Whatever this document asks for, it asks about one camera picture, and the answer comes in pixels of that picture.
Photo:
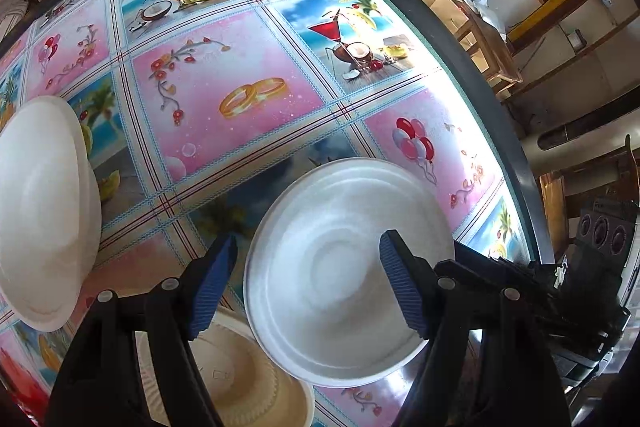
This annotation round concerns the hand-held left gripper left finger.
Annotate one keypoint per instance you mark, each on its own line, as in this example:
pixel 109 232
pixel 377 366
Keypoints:
pixel 214 289

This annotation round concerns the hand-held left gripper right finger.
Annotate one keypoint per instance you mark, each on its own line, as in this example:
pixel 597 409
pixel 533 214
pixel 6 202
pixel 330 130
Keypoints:
pixel 400 289

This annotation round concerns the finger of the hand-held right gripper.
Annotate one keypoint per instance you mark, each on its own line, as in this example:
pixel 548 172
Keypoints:
pixel 530 274

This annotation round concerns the cream plastic bowl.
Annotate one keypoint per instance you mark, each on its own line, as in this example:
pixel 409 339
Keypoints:
pixel 240 377

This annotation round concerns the printed tablecloth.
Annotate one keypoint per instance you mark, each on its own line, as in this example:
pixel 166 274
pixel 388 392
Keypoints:
pixel 225 67

